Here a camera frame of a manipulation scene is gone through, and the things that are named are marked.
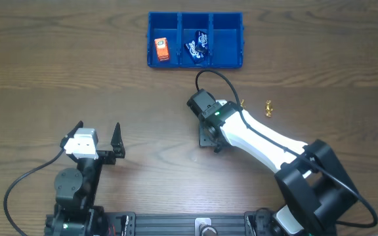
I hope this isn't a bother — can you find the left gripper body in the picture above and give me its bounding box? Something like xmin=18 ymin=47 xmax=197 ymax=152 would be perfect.
xmin=68 ymin=149 xmax=117 ymax=166

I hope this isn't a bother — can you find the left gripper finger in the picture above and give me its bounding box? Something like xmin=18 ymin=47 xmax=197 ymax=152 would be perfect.
xmin=110 ymin=122 xmax=127 ymax=159
xmin=60 ymin=120 xmax=84 ymax=148

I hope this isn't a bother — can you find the orange candy box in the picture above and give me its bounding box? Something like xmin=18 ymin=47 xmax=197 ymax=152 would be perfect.
xmin=154 ymin=37 xmax=171 ymax=62

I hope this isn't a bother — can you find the blue candy pack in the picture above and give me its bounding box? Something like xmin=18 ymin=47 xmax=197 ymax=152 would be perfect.
xmin=194 ymin=29 xmax=209 ymax=55
xmin=183 ymin=39 xmax=208 ymax=64

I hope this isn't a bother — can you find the blue tray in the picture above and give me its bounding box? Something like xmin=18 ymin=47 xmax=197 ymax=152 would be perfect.
xmin=146 ymin=11 xmax=245 ymax=69

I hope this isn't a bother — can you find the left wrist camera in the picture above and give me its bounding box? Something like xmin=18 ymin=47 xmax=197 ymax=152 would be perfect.
xmin=63 ymin=127 xmax=100 ymax=161

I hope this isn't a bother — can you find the mounting rail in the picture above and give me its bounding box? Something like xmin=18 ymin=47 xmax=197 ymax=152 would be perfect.
xmin=44 ymin=212 xmax=337 ymax=236

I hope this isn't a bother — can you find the black cable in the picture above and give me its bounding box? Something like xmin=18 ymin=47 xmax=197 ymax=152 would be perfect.
xmin=194 ymin=68 xmax=378 ymax=229
xmin=3 ymin=147 xmax=66 ymax=236

